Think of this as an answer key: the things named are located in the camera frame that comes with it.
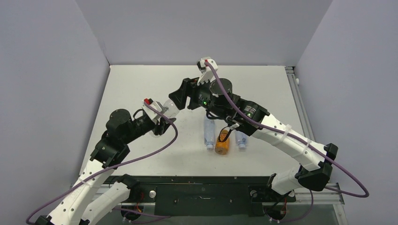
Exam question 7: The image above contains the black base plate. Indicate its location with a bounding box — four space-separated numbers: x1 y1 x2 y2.
123 176 296 217

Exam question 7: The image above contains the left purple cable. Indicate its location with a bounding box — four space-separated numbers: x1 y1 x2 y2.
26 101 178 225

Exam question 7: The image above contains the small clear water bottle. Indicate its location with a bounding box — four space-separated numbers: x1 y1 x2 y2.
235 131 247 150

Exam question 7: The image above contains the clear plastic bottle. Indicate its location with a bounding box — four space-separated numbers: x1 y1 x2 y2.
145 99 180 136

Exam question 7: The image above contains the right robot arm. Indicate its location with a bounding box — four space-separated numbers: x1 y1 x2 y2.
168 78 338 200

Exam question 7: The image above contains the labelled clear water bottle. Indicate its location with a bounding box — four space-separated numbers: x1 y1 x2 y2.
203 116 216 150

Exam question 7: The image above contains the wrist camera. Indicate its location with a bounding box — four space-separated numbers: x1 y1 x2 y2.
142 98 168 123
197 57 218 86

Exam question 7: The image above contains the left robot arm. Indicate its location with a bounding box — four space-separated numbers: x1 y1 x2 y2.
34 105 179 225

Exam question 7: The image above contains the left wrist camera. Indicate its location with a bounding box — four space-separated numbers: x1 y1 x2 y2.
142 98 168 123

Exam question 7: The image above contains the orange juice bottle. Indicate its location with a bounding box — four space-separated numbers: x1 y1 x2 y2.
214 129 230 155

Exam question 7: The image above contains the aluminium frame rail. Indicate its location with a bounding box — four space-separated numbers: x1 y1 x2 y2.
284 66 345 206

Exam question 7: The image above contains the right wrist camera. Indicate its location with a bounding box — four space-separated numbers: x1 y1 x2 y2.
197 57 218 86

